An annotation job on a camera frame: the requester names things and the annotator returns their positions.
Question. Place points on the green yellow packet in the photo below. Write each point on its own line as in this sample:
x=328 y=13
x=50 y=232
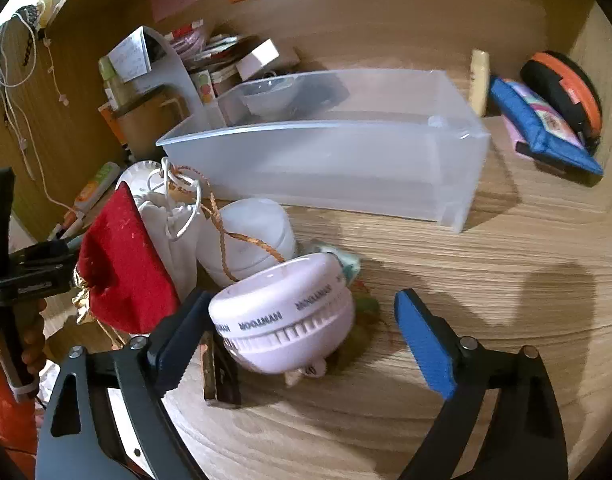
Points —
x=108 y=80

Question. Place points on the brown mug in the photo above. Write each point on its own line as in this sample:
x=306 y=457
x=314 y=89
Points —
x=146 y=125

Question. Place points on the fruit printed card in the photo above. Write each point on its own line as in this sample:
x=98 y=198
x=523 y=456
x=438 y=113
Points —
x=203 y=87

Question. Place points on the green small packet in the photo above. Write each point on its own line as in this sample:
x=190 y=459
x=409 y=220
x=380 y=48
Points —
x=347 y=260

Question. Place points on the person's left hand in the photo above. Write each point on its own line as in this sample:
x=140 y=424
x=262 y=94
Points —
x=35 y=345

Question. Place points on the white scalloped disc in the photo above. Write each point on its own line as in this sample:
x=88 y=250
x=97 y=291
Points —
x=136 y=175

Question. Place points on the wooden desktop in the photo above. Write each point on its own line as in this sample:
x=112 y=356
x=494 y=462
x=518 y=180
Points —
x=485 y=285

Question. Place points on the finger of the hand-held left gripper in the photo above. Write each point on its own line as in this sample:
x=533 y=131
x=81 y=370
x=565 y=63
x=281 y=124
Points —
x=46 y=255

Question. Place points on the pink round device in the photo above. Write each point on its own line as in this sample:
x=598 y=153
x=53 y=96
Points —
x=286 y=300

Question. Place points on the clear plastic bowl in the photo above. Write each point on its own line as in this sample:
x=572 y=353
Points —
x=271 y=100

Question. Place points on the black orange round case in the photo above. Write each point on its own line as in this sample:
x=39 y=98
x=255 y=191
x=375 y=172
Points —
x=555 y=90

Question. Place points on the person's left forearm orange sleeve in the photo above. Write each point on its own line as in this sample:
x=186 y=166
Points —
x=6 y=420

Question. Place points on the red cloth pouch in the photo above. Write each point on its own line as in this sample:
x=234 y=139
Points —
x=126 y=270

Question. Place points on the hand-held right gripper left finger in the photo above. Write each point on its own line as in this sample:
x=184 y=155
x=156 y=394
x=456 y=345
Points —
x=178 y=345

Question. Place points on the white small cardboard box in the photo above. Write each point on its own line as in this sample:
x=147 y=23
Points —
x=258 y=57

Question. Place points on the cream tube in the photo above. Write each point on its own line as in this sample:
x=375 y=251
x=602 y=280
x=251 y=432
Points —
x=479 y=82

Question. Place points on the red white plastic bag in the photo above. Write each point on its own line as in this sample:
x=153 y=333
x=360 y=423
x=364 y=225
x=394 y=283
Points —
x=186 y=35

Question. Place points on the white round jar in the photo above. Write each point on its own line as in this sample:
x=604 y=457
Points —
x=256 y=230

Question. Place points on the clear plastic storage box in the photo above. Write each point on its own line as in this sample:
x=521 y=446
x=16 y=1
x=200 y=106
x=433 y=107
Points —
x=336 y=170

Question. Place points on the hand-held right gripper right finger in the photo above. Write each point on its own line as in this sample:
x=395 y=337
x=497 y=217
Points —
x=425 y=345

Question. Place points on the blue patchwork pouch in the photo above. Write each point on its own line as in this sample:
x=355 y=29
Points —
x=535 y=130

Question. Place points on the stack of booklets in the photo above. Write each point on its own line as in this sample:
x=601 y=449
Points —
x=223 y=52

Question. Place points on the pink flat pouch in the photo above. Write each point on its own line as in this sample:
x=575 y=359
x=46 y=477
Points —
x=513 y=132

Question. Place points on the white paper note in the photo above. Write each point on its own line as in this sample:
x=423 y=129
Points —
x=128 y=57

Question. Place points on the bunch of pens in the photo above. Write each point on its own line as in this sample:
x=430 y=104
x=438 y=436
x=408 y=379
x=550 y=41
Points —
x=68 y=225

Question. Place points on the dark case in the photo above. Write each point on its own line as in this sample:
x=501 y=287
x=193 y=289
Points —
x=221 y=375

